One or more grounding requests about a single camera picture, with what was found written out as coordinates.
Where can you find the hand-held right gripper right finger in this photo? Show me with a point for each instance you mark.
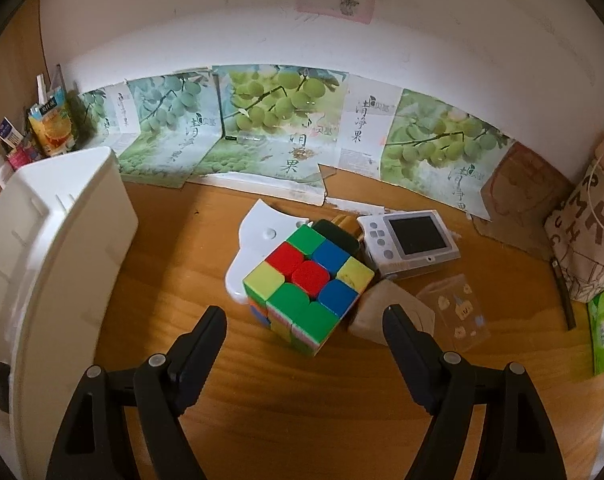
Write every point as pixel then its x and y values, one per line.
pixel 401 355

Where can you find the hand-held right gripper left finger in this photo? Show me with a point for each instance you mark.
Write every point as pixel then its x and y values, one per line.
pixel 207 360

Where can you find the beige wedge-shaped block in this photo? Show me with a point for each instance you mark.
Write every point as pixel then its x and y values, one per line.
pixel 381 310

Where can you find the clear sticker packet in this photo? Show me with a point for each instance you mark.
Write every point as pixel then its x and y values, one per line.
pixel 456 310

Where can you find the multicolour puzzle cube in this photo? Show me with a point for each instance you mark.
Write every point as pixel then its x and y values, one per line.
pixel 302 295

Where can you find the white handheld electronic device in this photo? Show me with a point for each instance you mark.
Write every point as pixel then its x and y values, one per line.
pixel 416 235

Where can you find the green bottle with gold cap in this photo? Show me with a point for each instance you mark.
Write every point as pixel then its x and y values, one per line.
pixel 339 237

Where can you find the white plastic holder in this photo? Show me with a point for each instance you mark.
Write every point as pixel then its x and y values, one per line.
pixel 262 230

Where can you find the white plastic bin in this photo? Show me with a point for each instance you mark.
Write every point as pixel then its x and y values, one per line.
pixel 57 285

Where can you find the black pen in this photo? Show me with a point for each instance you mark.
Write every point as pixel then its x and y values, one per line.
pixel 564 290

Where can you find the brown cardboard sheet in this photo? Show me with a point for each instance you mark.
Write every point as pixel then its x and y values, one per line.
pixel 526 195

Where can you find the grape print poster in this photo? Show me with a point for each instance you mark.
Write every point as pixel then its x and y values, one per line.
pixel 172 130
pixel 441 150
pixel 102 120
pixel 277 110

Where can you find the beige lettered tote bag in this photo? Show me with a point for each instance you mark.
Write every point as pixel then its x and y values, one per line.
pixel 586 230

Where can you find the small clear tube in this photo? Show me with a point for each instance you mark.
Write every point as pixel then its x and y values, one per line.
pixel 247 138

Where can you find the white poster sheet with script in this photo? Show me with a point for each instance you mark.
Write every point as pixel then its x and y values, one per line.
pixel 366 125

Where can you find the yellow snack package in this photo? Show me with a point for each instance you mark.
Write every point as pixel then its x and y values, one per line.
pixel 54 127

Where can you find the white spray bottle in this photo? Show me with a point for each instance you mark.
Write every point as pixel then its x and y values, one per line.
pixel 1 170

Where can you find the purple white tube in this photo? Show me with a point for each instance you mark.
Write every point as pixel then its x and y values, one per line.
pixel 8 134

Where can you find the clear triangle ruler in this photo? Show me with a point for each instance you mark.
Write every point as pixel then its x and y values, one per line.
pixel 58 80

